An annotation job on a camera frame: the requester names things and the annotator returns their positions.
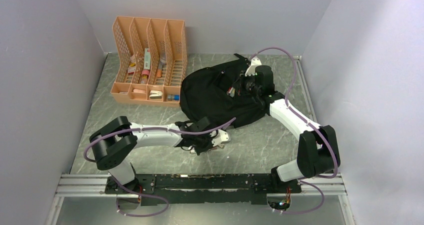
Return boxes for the black student backpack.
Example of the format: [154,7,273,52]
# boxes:
[179,53,277,130]

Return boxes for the yellow highlighter pen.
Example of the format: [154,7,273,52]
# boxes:
[230,87,235,97]

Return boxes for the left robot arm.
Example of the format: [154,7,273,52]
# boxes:
[83,116,230,185]

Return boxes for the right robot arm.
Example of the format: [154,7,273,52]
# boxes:
[238,65,341,182]

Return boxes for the blue cap item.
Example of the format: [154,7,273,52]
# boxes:
[166,94,180,101]

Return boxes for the white tape dispenser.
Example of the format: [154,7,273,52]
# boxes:
[148,90,163,100]

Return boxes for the orange marker pen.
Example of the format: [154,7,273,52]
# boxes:
[156,58,167,78]

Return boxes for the pink crayon tube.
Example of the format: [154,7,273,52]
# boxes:
[139,69,150,84]

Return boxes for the peach plastic desk organizer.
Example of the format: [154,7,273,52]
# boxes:
[110,16,188,108]

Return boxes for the teal stationery box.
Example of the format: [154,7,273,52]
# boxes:
[143,48,151,70]

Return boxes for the red white staples box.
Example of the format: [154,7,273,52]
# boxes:
[127,62,136,74]

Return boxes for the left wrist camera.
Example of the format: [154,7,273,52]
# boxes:
[211,130,231,149]

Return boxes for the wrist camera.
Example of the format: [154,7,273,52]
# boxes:
[244,56,262,77]
[211,130,231,149]

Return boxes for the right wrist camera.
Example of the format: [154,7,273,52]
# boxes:
[244,56,262,77]

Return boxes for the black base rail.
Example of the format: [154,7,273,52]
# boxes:
[125,173,302,205]

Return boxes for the aluminium frame rail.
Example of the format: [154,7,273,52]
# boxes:
[55,173,347,198]

